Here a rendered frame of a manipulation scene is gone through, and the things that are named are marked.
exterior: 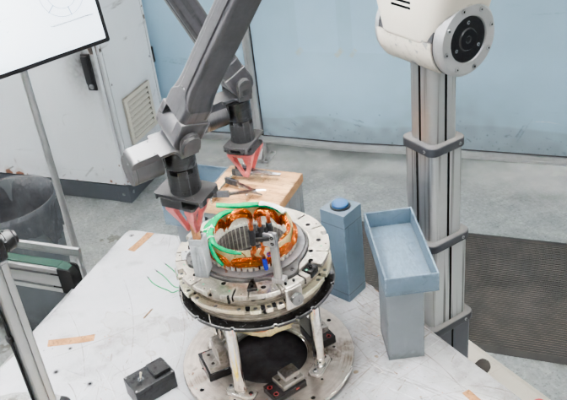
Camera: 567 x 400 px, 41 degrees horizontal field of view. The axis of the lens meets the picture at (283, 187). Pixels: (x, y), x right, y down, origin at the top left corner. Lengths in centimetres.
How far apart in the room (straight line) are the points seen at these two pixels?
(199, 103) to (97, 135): 269
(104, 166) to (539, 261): 216
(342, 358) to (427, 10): 77
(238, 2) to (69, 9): 135
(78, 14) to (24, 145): 189
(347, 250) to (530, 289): 150
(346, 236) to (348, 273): 11
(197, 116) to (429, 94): 61
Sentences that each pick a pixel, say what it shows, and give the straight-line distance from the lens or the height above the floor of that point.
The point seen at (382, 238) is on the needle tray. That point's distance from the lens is 167.
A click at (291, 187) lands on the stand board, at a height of 106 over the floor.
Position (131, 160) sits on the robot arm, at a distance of 129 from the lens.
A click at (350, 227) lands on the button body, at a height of 99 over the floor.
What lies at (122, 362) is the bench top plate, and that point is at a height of 78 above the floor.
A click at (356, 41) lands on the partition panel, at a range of 376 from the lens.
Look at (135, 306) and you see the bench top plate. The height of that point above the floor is 78.
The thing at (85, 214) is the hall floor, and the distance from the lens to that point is 402.
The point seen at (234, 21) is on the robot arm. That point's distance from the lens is 113.
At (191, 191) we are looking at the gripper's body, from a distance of 136.
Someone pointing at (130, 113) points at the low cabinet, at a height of 45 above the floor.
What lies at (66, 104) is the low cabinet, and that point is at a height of 56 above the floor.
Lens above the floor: 198
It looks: 30 degrees down
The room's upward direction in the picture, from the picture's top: 7 degrees counter-clockwise
